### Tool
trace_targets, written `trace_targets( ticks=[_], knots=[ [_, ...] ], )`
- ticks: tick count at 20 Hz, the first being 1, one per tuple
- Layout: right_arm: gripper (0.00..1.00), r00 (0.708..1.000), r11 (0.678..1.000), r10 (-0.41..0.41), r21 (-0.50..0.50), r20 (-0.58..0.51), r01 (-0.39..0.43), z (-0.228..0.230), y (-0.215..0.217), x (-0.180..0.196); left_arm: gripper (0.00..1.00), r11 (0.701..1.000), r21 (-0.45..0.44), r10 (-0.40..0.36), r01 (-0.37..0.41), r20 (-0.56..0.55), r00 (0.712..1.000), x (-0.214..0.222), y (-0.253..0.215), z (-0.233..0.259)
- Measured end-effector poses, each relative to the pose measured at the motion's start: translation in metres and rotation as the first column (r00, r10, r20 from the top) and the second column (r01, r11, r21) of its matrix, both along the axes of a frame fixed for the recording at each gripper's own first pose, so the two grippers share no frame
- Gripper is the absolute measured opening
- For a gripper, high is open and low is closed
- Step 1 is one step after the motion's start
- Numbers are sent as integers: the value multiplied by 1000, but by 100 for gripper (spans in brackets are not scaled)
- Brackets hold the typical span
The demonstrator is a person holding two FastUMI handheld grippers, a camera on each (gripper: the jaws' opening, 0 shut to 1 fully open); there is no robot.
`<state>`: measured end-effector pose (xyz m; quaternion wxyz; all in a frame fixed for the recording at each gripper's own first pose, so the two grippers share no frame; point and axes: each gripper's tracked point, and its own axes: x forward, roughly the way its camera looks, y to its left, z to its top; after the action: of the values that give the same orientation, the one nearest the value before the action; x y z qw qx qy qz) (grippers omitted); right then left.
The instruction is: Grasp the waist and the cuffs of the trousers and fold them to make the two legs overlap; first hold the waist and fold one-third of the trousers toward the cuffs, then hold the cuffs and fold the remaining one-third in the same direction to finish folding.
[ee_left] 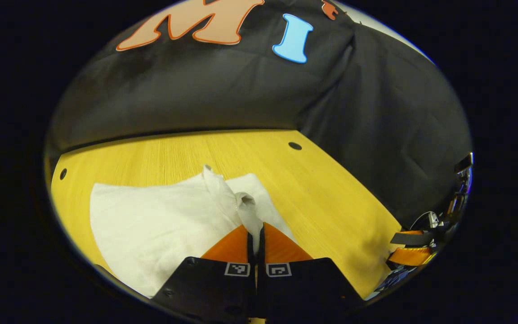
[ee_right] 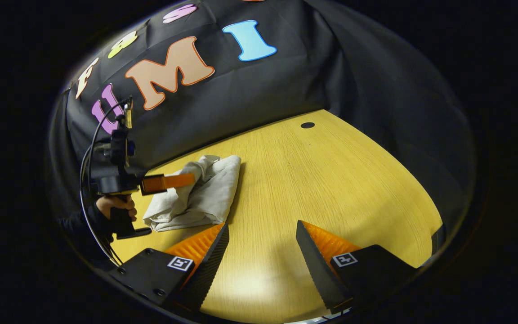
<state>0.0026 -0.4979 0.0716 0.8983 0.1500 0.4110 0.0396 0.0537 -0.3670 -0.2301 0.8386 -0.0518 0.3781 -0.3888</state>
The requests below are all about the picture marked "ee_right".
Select white jeans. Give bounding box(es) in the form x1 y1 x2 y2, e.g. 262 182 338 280
143 155 242 233

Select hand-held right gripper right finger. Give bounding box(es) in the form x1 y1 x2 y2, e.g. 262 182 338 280
296 220 420 315

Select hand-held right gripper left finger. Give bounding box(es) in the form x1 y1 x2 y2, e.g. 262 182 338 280
108 223 230 312

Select black cable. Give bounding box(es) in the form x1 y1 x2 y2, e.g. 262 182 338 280
79 100 129 267

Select black backdrop cloth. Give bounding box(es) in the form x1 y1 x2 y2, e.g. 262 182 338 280
47 0 478 270

